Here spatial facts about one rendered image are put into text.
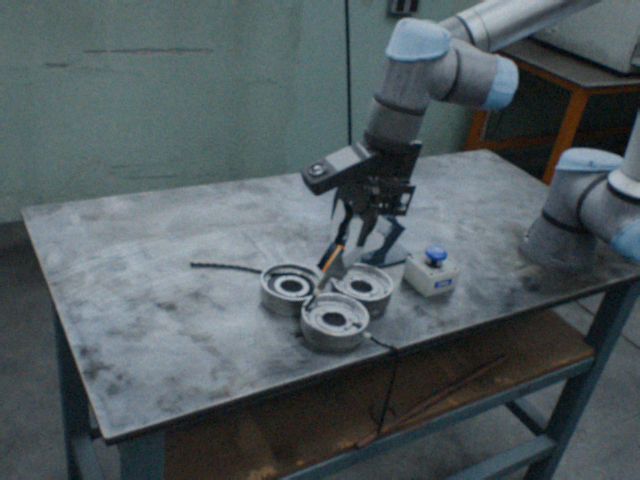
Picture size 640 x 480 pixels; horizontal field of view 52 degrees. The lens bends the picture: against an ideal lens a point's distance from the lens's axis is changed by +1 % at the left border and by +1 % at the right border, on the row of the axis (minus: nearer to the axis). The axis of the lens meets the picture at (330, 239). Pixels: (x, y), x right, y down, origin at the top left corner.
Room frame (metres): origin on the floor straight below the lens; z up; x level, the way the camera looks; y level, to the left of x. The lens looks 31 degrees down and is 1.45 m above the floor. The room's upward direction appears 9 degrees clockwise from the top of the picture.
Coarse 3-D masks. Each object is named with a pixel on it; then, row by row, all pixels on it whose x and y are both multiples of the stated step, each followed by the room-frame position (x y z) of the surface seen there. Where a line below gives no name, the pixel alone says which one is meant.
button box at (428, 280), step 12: (408, 264) 1.00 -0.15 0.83; (420, 264) 0.98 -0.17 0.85; (432, 264) 0.98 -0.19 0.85; (444, 264) 1.00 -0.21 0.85; (408, 276) 0.99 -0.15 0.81; (420, 276) 0.97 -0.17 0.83; (432, 276) 0.95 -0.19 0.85; (444, 276) 0.97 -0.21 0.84; (456, 276) 0.98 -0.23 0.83; (420, 288) 0.96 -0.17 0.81; (432, 288) 0.95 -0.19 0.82; (444, 288) 0.97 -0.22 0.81
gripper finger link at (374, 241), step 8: (352, 224) 0.83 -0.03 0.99; (360, 224) 0.82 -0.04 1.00; (352, 232) 0.82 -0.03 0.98; (376, 232) 0.84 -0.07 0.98; (352, 240) 0.82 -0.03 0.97; (368, 240) 0.83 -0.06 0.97; (376, 240) 0.84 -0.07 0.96; (352, 248) 0.81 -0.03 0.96; (360, 248) 0.81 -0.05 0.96; (368, 248) 0.83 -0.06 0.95; (376, 248) 0.84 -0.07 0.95; (344, 256) 0.82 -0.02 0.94; (352, 256) 0.81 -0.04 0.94; (344, 264) 0.82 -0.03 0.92
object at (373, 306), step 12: (360, 264) 0.96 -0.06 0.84; (372, 276) 0.95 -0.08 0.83; (384, 276) 0.94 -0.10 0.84; (336, 288) 0.88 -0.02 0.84; (348, 288) 0.90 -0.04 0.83; (360, 288) 0.93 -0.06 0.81; (372, 288) 0.91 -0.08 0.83; (384, 288) 0.92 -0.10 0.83; (360, 300) 0.86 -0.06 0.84; (372, 300) 0.86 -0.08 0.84; (384, 300) 0.87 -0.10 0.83; (372, 312) 0.87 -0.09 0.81
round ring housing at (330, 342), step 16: (304, 304) 0.82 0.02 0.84; (320, 304) 0.84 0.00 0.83; (336, 304) 0.85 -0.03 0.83; (352, 304) 0.85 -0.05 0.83; (304, 320) 0.78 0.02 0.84; (320, 320) 0.80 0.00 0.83; (336, 320) 0.83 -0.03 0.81; (352, 320) 0.81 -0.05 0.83; (320, 336) 0.76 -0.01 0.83; (336, 336) 0.75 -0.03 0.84; (352, 336) 0.76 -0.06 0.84; (336, 352) 0.76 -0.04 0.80
